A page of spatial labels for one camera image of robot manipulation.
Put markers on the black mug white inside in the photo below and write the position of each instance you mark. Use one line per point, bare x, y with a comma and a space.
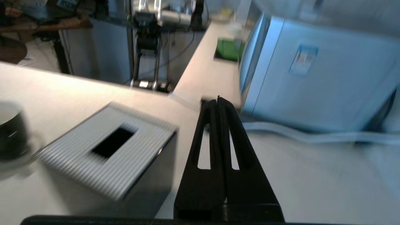
11, 134

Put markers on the black tissue box white lid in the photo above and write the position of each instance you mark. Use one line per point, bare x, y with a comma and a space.
125, 168

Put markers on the green tray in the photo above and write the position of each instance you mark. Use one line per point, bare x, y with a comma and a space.
229, 50

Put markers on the silver microwave oven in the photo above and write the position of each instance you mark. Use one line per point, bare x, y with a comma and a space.
318, 81

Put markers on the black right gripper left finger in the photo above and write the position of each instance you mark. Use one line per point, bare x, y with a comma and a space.
200, 187

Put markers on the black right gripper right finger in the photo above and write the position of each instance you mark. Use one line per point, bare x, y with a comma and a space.
253, 187

